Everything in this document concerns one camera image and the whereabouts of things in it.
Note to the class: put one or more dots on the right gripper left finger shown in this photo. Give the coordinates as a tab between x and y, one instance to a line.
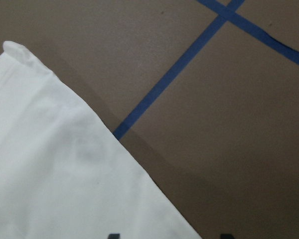
114	236

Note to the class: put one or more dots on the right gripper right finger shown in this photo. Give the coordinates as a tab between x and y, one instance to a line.
227	236

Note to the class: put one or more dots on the white long-sleeve printed shirt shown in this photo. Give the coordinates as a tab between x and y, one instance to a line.
63	174

